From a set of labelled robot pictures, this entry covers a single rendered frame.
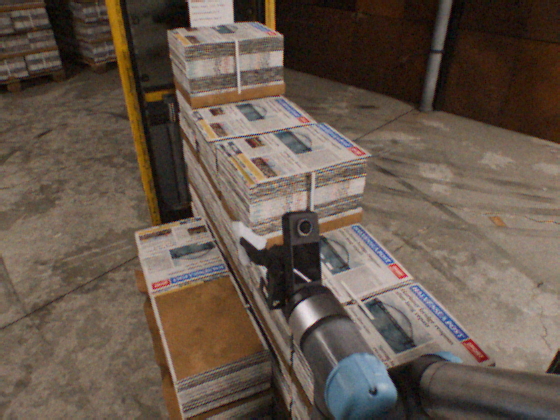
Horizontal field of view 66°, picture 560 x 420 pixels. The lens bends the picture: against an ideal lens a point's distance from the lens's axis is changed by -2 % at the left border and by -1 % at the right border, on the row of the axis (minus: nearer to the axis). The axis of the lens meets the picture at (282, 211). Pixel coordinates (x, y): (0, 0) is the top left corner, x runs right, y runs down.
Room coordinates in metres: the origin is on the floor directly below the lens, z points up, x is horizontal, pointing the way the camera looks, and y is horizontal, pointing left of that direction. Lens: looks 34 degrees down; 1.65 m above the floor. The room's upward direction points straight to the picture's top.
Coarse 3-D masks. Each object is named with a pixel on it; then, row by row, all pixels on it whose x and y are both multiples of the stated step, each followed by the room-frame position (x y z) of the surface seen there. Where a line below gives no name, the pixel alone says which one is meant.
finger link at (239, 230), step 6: (234, 222) 0.57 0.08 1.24; (240, 222) 0.56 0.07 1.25; (234, 228) 0.55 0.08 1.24; (240, 228) 0.54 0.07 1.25; (246, 228) 0.55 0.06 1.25; (234, 234) 0.54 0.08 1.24; (240, 234) 0.53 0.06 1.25; (246, 234) 0.53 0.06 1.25; (252, 234) 0.53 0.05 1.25; (252, 240) 0.52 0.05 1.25; (258, 240) 0.52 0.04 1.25; (264, 240) 0.52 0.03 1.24; (240, 246) 0.53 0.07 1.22; (258, 246) 0.50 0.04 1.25; (264, 246) 0.50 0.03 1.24; (240, 252) 0.53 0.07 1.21; (240, 258) 0.53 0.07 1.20; (246, 258) 0.52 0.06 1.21; (246, 264) 0.52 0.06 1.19
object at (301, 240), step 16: (288, 224) 0.46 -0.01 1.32; (304, 224) 0.46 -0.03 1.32; (288, 240) 0.45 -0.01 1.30; (304, 240) 0.45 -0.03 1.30; (288, 256) 0.44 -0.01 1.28; (304, 256) 0.44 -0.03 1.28; (320, 256) 0.45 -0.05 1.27; (288, 272) 0.43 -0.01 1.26; (304, 272) 0.43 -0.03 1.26; (320, 272) 0.44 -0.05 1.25; (288, 288) 0.42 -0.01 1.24; (304, 288) 0.42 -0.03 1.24
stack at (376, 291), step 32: (224, 224) 1.22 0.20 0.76; (224, 256) 1.27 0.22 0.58; (352, 256) 0.97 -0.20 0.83; (384, 256) 0.97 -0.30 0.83; (256, 288) 0.94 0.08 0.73; (352, 288) 0.84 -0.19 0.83; (384, 288) 0.84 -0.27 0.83; (416, 288) 0.84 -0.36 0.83; (256, 320) 0.99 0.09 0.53; (384, 320) 0.73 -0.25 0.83; (416, 320) 0.73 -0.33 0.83; (448, 320) 0.73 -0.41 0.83; (288, 352) 0.74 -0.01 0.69; (384, 352) 0.63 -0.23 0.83; (416, 352) 0.63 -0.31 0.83; (480, 352) 0.63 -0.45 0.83; (288, 384) 0.75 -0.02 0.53
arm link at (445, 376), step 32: (448, 352) 0.39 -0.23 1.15; (416, 384) 0.33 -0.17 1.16; (448, 384) 0.29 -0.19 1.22; (480, 384) 0.26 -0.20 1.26; (512, 384) 0.24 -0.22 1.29; (544, 384) 0.22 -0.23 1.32; (416, 416) 0.31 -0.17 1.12; (448, 416) 0.27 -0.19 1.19; (480, 416) 0.24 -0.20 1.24; (512, 416) 0.22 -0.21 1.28; (544, 416) 0.20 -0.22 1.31
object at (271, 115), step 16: (192, 112) 1.49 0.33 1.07; (208, 112) 1.49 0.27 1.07; (224, 112) 1.48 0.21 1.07; (240, 112) 1.48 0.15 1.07; (256, 112) 1.48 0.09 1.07; (272, 112) 1.48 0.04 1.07; (288, 112) 1.48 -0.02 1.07; (208, 128) 1.34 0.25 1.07; (224, 128) 1.34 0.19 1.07; (240, 128) 1.34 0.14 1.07; (256, 128) 1.34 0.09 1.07; (272, 128) 1.34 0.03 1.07; (288, 128) 1.35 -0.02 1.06
